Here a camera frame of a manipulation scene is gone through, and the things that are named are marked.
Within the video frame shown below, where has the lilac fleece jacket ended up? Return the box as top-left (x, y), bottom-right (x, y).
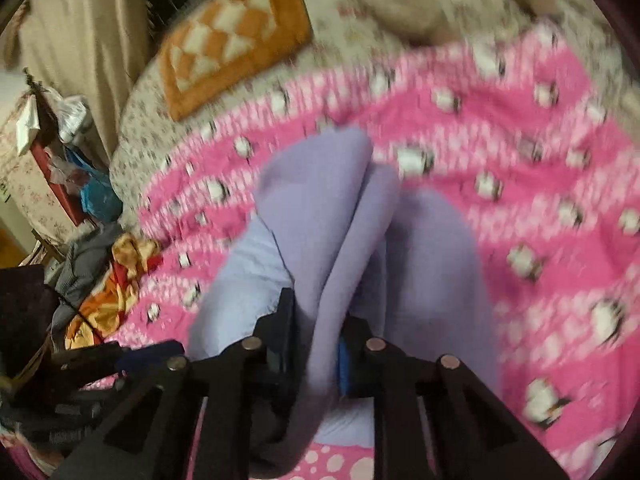
top-left (188, 128), bottom-right (500, 478)

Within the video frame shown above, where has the yellow red cloth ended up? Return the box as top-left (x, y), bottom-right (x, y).
top-left (64, 233), bottom-right (163, 350)

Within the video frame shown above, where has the dark grey garment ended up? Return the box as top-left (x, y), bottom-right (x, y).
top-left (51, 222), bottom-right (124, 333)

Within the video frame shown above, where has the red wooden furniture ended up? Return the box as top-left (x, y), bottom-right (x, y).
top-left (27, 71), bottom-right (99, 229)

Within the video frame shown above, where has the blue plastic bag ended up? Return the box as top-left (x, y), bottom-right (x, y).
top-left (64, 146), bottom-right (122, 222)

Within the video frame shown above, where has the white plastic bag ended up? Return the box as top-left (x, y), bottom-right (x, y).
top-left (46, 87), bottom-right (96, 146)

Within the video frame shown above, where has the beige curtain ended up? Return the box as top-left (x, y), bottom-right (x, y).
top-left (17, 0), bottom-right (151, 162)

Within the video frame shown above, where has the floral beige bed sheet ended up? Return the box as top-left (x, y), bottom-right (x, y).
top-left (110, 0), bottom-right (639, 230)

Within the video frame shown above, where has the orange checkered plush mat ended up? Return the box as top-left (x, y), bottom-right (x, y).
top-left (157, 0), bottom-right (312, 120)

